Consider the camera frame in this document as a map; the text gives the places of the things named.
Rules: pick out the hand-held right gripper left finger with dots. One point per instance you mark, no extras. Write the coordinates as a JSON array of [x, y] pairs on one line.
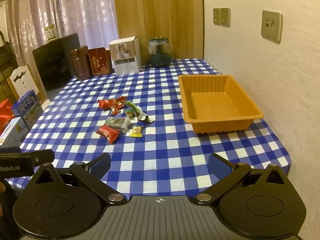
[[98, 166]]

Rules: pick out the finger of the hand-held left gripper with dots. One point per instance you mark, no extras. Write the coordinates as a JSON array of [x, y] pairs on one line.
[[43, 157]]

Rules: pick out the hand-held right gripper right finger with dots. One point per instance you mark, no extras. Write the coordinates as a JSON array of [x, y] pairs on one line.
[[220, 166]]

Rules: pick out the orange plastic tray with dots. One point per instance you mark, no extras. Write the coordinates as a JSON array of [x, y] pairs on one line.
[[212, 105]]

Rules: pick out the red packet with white symbol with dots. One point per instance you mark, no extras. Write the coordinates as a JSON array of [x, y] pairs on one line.
[[105, 104]]

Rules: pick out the red twist-wrapped candy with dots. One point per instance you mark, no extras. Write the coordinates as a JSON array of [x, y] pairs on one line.
[[120, 101]]

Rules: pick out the white and blue box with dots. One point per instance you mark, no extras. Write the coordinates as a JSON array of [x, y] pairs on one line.
[[12, 132]]

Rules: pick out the large red snack packet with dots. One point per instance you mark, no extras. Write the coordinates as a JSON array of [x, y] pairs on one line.
[[108, 133]]

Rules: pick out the grey snack packet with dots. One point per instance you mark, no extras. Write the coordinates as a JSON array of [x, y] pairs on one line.
[[117, 122]]

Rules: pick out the small yellow candy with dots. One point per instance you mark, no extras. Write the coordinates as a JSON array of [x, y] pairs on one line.
[[136, 131]]

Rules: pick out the blue milk carton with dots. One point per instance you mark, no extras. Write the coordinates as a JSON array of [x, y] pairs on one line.
[[27, 107]]

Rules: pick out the red bag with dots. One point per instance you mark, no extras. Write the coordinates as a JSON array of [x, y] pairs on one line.
[[5, 115]]

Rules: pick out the blue white checkered tablecloth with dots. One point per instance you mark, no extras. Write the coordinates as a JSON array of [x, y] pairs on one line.
[[162, 142]]

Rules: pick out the green wrapped candy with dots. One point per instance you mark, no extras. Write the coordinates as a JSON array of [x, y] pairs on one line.
[[142, 115]]

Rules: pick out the long green snack packet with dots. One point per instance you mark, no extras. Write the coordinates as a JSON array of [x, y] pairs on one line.
[[130, 103]]

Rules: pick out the white chair back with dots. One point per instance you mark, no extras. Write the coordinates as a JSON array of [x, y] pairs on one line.
[[22, 80]]

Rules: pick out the black glossy box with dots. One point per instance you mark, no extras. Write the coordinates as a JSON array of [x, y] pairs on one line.
[[55, 62]]

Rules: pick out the brown tin canister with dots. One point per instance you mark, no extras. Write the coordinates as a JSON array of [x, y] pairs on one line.
[[81, 65]]

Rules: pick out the dark shelf rack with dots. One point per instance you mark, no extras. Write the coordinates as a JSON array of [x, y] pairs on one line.
[[5, 62]]

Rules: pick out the red gold-printed tin box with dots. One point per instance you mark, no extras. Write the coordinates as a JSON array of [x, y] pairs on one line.
[[100, 62]]

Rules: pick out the white cardboard box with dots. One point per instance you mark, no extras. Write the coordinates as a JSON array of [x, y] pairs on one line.
[[125, 60]]

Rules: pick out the small labelled glass jar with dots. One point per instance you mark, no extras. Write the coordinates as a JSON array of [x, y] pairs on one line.
[[50, 33]]

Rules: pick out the green glass jar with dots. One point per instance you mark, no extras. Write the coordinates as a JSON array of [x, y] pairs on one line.
[[160, 57]]

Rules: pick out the pale sheer curtain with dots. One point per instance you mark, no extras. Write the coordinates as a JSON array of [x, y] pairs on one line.
[[75, 10]]

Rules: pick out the wooden cabinet panel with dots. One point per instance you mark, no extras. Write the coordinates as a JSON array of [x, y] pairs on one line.
[[160, 10]]

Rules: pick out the beige wall socket plate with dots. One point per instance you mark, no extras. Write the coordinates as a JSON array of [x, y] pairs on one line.
[[271, 26]]

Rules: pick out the beige wall switch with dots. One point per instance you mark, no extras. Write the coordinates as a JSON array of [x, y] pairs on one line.
[[225, 17], [216, 16]]

